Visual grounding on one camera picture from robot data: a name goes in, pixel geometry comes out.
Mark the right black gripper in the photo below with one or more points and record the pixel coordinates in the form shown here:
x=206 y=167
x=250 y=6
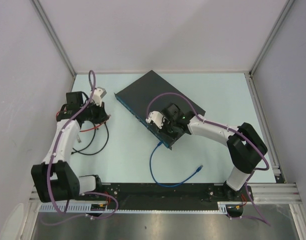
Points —
x=173 y=136

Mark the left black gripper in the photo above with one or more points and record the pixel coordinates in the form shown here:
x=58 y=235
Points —
x=102 y=115

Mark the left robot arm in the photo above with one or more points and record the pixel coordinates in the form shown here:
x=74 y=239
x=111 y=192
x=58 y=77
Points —
x=54 y=179

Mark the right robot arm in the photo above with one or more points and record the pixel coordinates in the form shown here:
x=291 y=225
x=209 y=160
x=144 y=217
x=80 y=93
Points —
x=245 y=146

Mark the small grey metal piece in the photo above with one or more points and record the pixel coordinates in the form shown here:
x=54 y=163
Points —
x=78 y=139

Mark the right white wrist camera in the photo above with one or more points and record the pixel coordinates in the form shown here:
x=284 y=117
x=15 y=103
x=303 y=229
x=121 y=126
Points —
x=156 y=118

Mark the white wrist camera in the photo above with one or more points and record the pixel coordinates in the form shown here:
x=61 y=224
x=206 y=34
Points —
x=98 y=95
x=156 y=118

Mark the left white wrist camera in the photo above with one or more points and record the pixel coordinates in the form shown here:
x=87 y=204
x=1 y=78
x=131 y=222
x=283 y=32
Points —
x=98 y=95

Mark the black network switch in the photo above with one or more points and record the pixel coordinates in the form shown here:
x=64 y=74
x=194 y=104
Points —
x=151 y=92

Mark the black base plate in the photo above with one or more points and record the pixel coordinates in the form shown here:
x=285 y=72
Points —
x=168 y=204

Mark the aluminium frame rail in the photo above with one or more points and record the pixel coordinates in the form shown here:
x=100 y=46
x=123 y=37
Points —
x=262 y=193

